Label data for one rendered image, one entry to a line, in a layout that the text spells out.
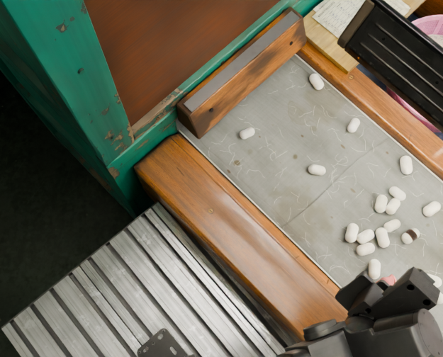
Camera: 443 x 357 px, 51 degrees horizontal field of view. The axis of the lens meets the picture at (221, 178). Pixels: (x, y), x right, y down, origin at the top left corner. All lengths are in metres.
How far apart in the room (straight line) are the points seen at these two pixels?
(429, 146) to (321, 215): 0.26
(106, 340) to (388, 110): 0.71
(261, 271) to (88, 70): 0.46
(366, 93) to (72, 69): 0.62
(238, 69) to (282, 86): 0.16
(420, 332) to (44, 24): 0.51
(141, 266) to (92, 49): 0.50
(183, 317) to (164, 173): 0.28
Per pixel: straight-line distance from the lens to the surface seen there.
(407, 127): 0.99
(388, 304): 0.65
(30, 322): 0.98
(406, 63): 0.65
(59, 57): 0.53
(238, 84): 0.86
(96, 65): 0.58
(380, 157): 0.97
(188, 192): 0.86
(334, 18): 1.05
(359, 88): 0.99
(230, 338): 0.93
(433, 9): 1.22
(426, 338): 0.60
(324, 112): 0.98
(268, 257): 0.85
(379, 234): 0.91
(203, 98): 0.82
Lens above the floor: 1.60
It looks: 73 degrees down
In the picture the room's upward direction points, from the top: 7 degrees clockwise
